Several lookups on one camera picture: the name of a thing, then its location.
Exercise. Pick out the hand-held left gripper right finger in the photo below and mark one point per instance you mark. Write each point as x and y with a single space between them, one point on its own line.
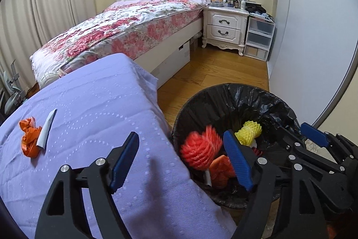
239 160

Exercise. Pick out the white storage box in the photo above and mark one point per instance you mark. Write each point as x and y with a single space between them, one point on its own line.
173 59

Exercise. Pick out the orange paper packet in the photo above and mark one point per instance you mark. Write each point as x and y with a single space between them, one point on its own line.
221 171

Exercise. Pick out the grey office chair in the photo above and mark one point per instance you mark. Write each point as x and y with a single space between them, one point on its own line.
11 96

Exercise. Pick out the black lined trash bin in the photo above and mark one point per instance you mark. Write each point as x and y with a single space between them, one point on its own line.
223 104

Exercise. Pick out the black cloth pile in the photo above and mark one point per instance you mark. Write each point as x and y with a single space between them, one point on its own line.
258 10

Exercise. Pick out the white nightstand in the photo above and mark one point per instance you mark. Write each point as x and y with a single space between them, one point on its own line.
225 27

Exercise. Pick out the yellow foam net bundle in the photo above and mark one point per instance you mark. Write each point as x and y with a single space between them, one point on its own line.
249 132

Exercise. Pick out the pink floral quilt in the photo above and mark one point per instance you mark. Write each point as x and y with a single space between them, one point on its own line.
112 29

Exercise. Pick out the clear plastic drawer unit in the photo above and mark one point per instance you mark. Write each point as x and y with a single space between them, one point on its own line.
258 37

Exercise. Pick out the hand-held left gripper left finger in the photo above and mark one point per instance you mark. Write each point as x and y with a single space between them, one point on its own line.
124 163

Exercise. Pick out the beige curtains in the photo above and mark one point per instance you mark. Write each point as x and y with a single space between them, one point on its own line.
42 3

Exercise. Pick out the brown woven trash bin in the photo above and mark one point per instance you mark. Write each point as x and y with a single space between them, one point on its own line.
237 204

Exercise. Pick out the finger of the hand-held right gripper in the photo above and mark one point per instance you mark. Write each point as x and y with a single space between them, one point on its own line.
314 134
316 162

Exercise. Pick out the purple tablecloth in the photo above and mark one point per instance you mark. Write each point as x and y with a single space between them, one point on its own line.
98 104

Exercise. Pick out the white paper piece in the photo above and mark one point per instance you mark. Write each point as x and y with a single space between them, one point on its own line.
208 177

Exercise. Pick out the orange crumpled plastic wrapper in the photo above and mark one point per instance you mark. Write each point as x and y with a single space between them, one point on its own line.
28 138

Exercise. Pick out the red foam net bundle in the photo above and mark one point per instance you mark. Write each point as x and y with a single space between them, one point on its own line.
200 149

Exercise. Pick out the grey wardrobe sliding door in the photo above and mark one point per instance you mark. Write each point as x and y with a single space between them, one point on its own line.
313 31

